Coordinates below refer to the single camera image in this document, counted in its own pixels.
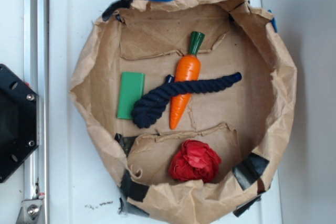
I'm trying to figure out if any dark blue rope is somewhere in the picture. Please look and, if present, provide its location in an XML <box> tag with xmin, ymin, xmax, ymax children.
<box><xmin>130</xmin><ymin>71</ymin><xmax>243</xmax><ymax>130</ymax></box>

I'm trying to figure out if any brown paper bag bin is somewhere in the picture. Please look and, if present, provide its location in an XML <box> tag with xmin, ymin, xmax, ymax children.
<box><xmin>70</xmin><ymin>0</ymin><xmax>297</xmax><ymax>223</ymax></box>

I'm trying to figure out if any orange plastic carrot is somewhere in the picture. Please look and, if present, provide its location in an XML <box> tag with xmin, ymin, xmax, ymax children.
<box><xmin>170</xmin><ymin>31</ymin><xmax>205</xmax><ymax>130</ymax></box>

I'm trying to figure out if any green rectangular block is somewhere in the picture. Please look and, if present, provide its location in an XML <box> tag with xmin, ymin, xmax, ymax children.
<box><xmin>117</xmin><ymin>72</ymin><xmax>145</xmax><ymax>120</ymax></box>

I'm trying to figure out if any red crumpled paper ball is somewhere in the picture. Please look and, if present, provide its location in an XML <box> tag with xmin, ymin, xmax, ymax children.
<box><xmin>169</xmin><ymin>140</ymin><xmax>222</xmax><ymax>183</ymax></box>

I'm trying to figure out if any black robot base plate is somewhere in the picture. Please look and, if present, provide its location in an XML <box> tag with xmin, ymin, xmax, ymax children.
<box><xmin>1</xmin><ymin>64</ymin><xmax>38</xmax><ymax>183</ymax></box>

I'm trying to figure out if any aluminium extrusion rail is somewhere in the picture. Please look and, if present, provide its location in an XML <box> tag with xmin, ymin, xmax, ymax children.
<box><xmin>23</xmin><ymin>0</ymin><xmax>49</xmax><ymax>223</ymax></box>

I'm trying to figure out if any metal corner bracket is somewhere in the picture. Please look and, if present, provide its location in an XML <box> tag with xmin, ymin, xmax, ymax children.
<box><xmin>16</xmin><ymin>199</ymin><xmax>43</xmax><ymax>224</ymax></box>

